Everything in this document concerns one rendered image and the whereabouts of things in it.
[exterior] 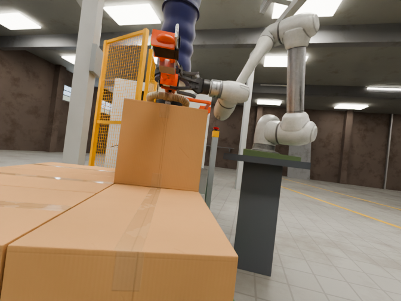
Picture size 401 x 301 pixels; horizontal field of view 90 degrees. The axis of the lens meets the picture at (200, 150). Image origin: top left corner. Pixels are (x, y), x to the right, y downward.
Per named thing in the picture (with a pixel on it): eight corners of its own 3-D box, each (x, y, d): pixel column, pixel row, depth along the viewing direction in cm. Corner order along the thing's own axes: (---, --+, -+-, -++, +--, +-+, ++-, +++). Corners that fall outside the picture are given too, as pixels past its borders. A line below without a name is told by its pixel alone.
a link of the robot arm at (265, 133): (259, 146, 155) (263, 118, 156) (282, 148, 142) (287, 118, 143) (248, 142, 143) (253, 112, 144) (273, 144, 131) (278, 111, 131)
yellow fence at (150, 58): (141, 184, 387) (154, 77, 391) (147, 184, 389) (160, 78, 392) (128, 199, 272) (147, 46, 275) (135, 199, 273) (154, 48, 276)
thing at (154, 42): (153, 57, 70) (155, 42, 70) (174, 60, 71) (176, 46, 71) (150, 44, 62) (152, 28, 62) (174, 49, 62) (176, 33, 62)
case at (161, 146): (139, 170, 152) (145, 118, 152) (191, 175, 156) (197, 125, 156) (113, 183, 92) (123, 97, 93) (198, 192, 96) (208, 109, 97)
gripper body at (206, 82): (212, 76, 99) (193, 73, 97) (209, 94, 99) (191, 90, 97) (209, 82, 106) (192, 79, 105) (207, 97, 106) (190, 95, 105)
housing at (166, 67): (159, 72, 83) (160, 61, 83) (175, 74, 83) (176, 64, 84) (157, 65, 76) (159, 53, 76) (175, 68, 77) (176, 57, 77)
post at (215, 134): (201, 218, 227) (212, 131, 228) (207, 218, 228) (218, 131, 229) (203, 220, 220) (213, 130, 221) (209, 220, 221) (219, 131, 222)
